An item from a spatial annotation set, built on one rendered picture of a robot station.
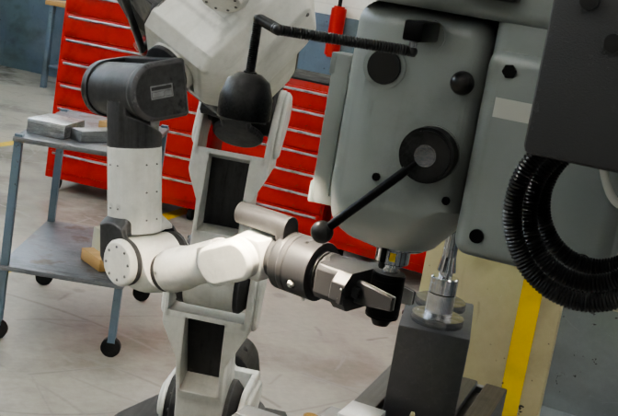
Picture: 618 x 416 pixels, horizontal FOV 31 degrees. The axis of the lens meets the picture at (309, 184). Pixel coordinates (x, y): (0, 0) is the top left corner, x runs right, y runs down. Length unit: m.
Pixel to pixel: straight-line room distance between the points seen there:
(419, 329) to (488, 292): 1.47
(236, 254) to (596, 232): 0.54
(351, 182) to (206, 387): 1.05
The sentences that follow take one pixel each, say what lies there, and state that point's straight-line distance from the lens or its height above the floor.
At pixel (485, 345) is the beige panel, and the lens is 3.36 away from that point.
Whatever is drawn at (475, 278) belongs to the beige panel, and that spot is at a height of 0.84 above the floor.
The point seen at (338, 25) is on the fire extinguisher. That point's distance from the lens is 10.91.
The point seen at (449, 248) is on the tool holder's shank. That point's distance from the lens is 1.87.
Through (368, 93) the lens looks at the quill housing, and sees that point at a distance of 1.42.
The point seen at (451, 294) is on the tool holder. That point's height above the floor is 1.16.
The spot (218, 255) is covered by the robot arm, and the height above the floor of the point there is 1.22.
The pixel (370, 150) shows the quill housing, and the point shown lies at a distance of 1.43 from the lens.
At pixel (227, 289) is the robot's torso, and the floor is 1.01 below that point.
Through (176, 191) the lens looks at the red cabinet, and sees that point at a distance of 6.86.
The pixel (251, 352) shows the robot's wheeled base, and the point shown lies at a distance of 2.69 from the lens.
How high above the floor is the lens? 1.66
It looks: 11 degrees down
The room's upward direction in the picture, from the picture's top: 10 degrees clockwise
